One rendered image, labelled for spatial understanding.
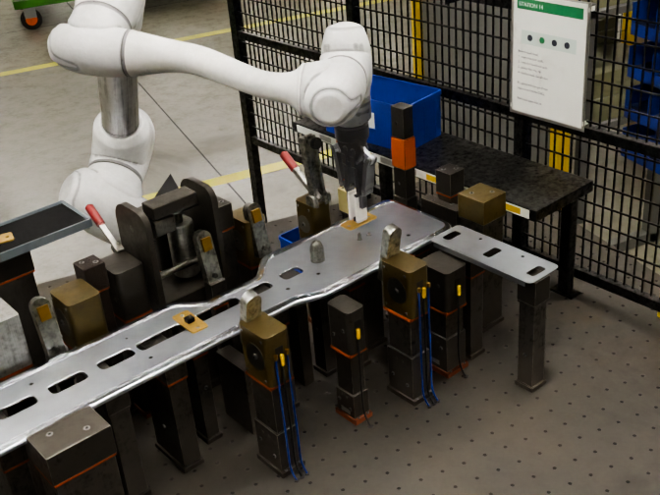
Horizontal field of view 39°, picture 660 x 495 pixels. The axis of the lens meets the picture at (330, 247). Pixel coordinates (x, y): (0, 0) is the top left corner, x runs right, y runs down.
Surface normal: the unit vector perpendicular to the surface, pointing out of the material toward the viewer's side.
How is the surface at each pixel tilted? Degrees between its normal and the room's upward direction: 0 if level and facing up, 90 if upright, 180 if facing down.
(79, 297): 0
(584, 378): 0
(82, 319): 90
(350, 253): 0
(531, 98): 90
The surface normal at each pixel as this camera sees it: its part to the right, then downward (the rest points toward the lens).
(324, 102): 0.00, 0.50
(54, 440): -0.07, -0.87
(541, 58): -0.76, 0.36
